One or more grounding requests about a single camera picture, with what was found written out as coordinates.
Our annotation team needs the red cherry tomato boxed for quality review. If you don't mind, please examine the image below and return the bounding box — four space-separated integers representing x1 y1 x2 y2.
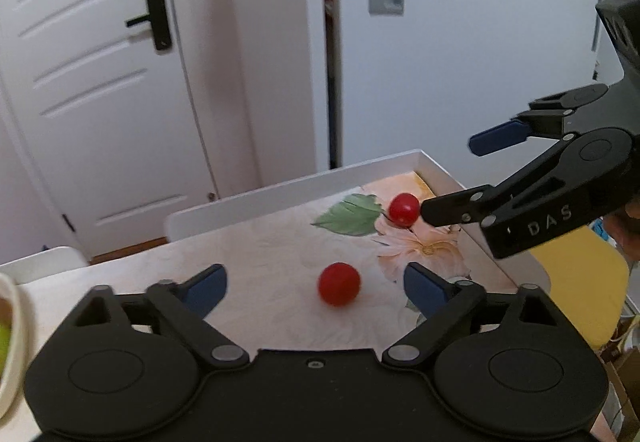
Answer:
387 193 420 228
318 262 361 306

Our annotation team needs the green apple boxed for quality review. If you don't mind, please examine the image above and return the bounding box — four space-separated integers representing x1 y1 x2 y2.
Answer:
0 324 11 375

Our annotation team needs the person's right hand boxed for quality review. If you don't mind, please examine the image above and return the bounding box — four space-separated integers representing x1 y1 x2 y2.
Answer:
603 199 640 262

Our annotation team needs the white tray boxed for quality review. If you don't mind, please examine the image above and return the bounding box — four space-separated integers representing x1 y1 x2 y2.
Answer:
0 148 551 293

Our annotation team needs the white wardrobe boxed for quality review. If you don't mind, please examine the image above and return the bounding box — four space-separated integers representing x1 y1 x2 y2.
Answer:
326 0 599 187

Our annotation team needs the white duck plate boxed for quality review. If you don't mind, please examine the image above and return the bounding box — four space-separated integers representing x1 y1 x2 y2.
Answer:
1 273 29 419

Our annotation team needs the white door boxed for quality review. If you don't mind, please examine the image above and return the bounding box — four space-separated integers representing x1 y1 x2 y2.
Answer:
0 0 262 264

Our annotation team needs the black door handle lock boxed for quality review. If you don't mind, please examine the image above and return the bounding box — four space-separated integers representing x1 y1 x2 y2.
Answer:
125 0 172 52

